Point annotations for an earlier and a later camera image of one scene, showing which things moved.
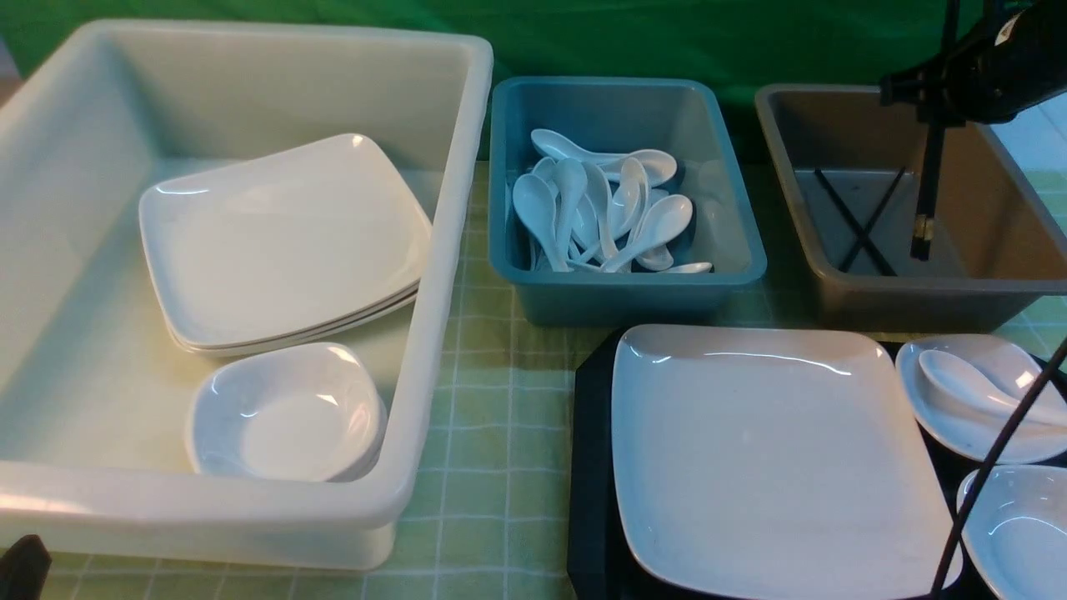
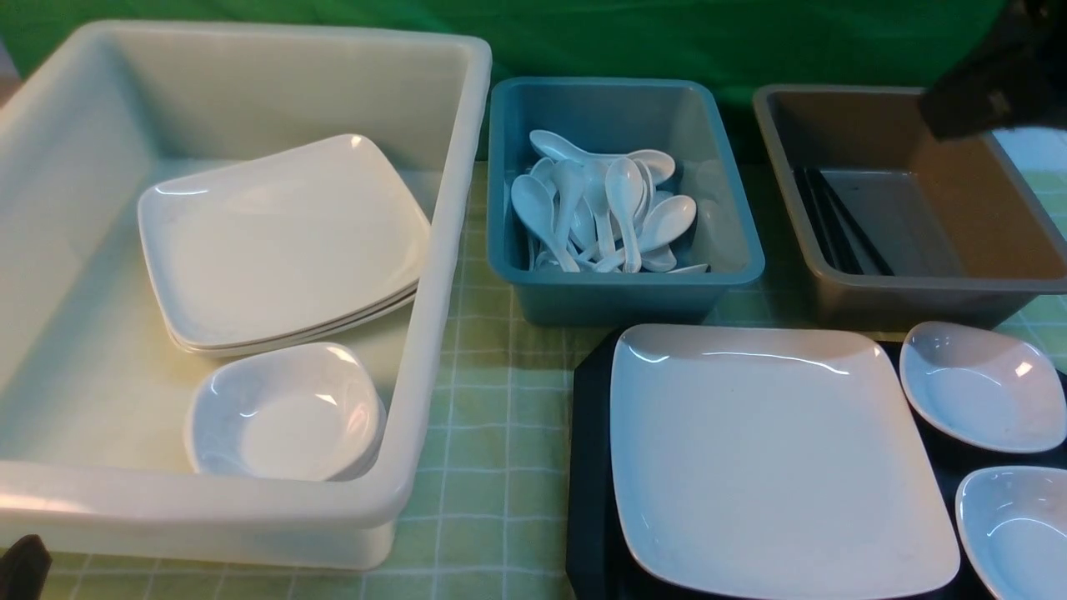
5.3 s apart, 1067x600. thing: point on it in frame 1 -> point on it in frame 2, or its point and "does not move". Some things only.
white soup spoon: (961, 379) -> (624, 188)
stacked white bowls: (303, 411) does not move
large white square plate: (773, 463) does not move
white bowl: (1017, 532) does not move
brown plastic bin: (847, 163) does not move
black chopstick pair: (920, 247) -> (834, 234)
